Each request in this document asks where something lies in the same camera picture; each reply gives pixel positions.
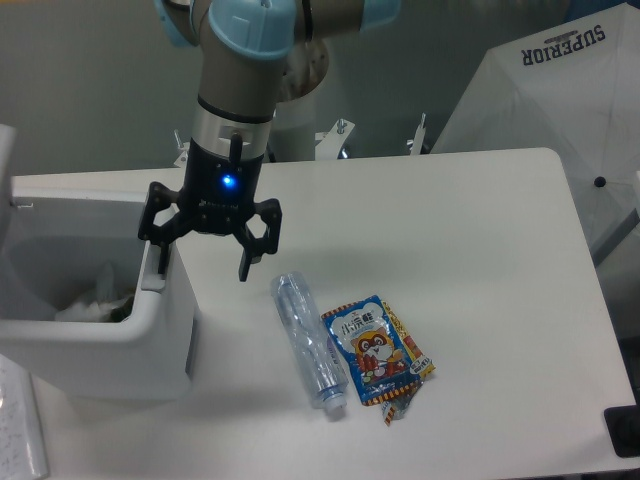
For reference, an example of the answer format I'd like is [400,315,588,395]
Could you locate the white superior umbrella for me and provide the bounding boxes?
[433,4,639,260]

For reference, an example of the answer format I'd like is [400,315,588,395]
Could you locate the crushed clear plastic bottle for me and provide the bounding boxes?
[270,271,348,421]

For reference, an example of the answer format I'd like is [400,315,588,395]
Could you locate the blue snack wrapper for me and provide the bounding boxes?
[321,295,435,425]

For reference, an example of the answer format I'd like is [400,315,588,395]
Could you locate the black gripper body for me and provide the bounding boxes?
[174,142,263,236]

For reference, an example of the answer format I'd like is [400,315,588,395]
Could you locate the white paper sheet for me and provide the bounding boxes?
[1,356,49,479]

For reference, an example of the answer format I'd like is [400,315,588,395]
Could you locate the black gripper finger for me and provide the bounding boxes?
[137,181,189,276]
[234,197,284,283]

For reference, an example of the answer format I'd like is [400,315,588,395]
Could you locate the white metal base frame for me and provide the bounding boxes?
[173,113,431,168]

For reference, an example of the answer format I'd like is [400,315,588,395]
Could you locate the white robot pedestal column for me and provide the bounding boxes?
[268,40,329,163]

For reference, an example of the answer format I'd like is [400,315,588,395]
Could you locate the trash inside can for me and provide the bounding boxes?
[54,262,135,323]

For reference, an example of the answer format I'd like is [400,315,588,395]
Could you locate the white plastic trash can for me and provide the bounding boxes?
[1,179,197,400]

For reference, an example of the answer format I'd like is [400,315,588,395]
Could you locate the black device at table edge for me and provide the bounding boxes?
[604,405,639,458]

